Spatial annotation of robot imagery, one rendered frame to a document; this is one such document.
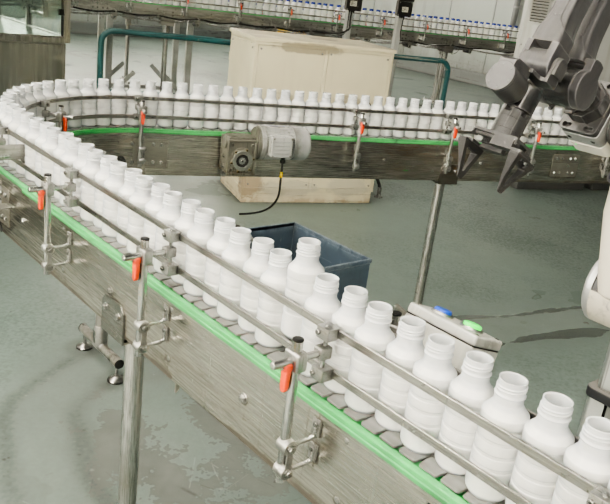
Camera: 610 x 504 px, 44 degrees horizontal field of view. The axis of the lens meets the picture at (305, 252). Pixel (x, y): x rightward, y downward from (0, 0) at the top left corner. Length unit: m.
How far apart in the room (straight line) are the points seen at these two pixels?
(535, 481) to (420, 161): 2.52
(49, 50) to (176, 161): 3.80
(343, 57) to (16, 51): 2.61
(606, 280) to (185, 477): 1.57
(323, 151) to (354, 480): 2.16
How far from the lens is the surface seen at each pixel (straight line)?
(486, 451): 1.00
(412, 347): 1.07
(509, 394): 0.97
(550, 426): 0.96
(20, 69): 6.61
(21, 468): 2.71
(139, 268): 1.44
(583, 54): 1.60
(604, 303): 1.65
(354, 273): 1.91
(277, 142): 2.90
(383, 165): 3.30
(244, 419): 1.35
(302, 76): 5.53
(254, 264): 1.30
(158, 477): 2.65
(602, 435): 0.93
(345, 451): 1.16
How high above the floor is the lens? 1.59
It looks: 20 degrees down
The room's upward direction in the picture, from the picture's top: 7 degrees clockwise
